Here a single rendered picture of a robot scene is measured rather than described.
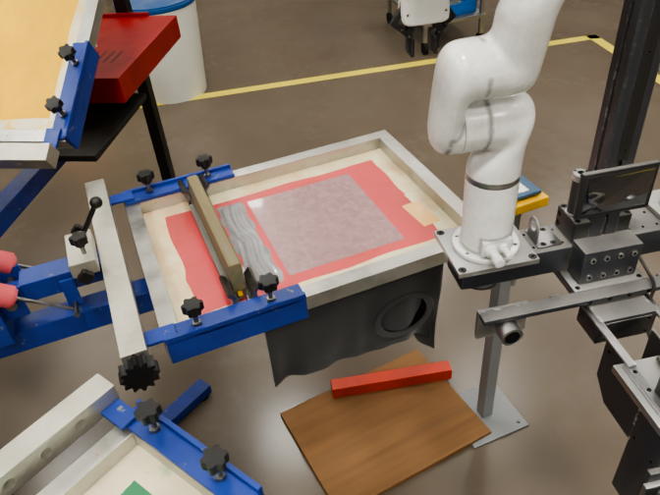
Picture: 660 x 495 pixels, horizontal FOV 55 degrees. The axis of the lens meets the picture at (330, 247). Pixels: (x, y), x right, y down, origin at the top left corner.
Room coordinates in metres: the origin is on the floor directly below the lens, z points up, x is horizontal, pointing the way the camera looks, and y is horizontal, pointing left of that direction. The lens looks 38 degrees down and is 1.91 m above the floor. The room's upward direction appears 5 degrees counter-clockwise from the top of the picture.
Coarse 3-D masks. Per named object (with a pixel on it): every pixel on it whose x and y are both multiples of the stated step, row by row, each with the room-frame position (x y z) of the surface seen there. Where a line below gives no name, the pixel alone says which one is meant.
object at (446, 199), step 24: (336, 144) 1.64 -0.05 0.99; (360, 144) 1.64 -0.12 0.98; (384, 144) 1.62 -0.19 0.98; (264, 168) 1.54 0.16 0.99; (288, 168) 1.56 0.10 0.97; (408, 168) 1.49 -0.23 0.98; (216, 192) 1.49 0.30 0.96; (432, 192) 1.36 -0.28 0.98; (456, 216) 1.25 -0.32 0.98; (144, 240) 1.25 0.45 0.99; (144, 264) 1.15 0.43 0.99; (384, 264) 1.08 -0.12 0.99; (408, 264) 1.08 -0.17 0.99; (432, 264) 1.10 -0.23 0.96; (312, 288) 1.02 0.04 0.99; (336, 288) 1.02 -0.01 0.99; (360, 288) 1.04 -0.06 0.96; (168, 312) 0.98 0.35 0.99
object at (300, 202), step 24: (360, 168) 1.55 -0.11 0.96; (264, 192) 1.47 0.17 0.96; (288, 192) 1.46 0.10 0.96; (312, 192) 1.45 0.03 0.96; (336, 192) 1.44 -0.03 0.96; (360, 192) 1.43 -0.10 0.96; (384, 192) 1.42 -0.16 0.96; (168, 216) 1.39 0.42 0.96; (192, 216) 1.38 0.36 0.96; (264, 216) 1.36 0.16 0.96; (288, 216) 1.35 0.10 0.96; (312, 216) 1.34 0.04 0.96; (192, 240) 1.28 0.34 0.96
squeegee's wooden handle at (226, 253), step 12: (192, 180) 1.40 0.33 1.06; (192, 192) 1.34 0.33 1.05; (204, 192) 1.33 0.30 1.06; (204, 204) 1.28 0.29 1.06; (204, 216) 1.23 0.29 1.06; (216, 216) 1.22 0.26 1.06; (216, 228) 1.18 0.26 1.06; (216, 240) 1.13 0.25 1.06; (228, 240) 1.13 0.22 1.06; (216, 252) 1.16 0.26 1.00; (228, 252) 1.08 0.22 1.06; (228, 264) 1.04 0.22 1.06; (240, 264) 1.04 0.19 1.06; (228, 276) 1.06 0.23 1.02; (240, 276) 1.04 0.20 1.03; (240, 288) 1.04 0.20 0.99
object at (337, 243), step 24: (336, 216) 1.33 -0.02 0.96; (360, 216) 1.32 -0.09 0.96; (384, 216) 1.31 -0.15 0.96; (408, 216) 1.30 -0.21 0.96; (264, 240) 1.25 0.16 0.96; (288, 240) 1.24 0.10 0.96; (312, 240) 1.24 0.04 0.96; (336, 240) 1.23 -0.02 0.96; (360, 240) 1.22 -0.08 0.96; (384, 240) 1.21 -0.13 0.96; (408, 240) 1.20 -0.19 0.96; (192, 264) 1.18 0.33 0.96; (288, 264) 1.15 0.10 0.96; (312, 264) 1.14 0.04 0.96; (336, 264) 1.13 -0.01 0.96; (192, 288) 1.10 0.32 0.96; (216, 288) 1.09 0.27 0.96
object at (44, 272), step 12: (48, 264) 1.12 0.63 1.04; (60, 264) 1.12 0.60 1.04; (24, 276) 1.09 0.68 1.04; (36, 276) 1.08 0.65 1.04; (48, 276) 1.08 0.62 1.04; (60, 276) 1.08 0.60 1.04; (72, 276) 1.09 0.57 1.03; (96, 276) 1.10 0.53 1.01; (24, 288) 1.06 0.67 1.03; (36, 288) 1.06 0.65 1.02; (48, 288) 1.07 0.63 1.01; (60, 288) 1.08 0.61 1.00
